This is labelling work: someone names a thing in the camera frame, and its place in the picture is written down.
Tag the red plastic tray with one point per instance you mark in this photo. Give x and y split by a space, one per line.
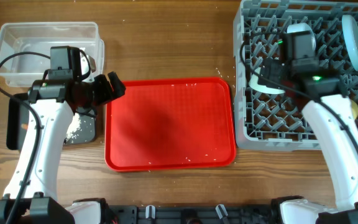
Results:
182 123

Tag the green bowl with rice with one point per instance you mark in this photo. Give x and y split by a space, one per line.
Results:
261 86

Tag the spilled white rice pile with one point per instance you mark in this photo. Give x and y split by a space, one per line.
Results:
74 128

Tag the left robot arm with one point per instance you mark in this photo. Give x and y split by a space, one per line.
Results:
31 195

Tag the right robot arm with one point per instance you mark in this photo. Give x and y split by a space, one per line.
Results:
322 99

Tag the grey dishwasher rack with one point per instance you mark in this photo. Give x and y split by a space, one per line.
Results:
272 122

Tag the orange carrot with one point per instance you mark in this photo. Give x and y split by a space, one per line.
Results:
24 126

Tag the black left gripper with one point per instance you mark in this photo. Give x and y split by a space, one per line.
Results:
107 96

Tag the yellow plastic cup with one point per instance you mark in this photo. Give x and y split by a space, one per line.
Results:
354 108

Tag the light blue plate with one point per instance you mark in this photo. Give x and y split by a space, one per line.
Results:
350 33

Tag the black bin tray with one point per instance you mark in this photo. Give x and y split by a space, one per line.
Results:
19 115

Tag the clear plastic bin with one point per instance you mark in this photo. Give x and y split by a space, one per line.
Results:
39 37

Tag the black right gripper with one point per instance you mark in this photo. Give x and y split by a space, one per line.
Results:
268 70

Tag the light blue bowl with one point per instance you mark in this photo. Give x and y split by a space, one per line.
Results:
300 28

